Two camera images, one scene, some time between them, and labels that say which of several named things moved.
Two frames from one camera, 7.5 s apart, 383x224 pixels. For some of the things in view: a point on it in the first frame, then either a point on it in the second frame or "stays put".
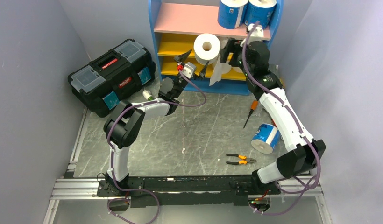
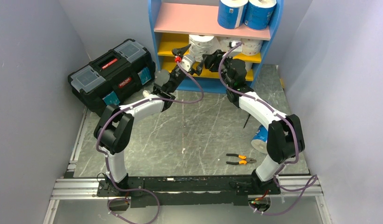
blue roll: (231, 13) stays put
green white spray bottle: (147, 95) stays put
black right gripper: (225, 51) → (214, 59)
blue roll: (266, 137) stays put
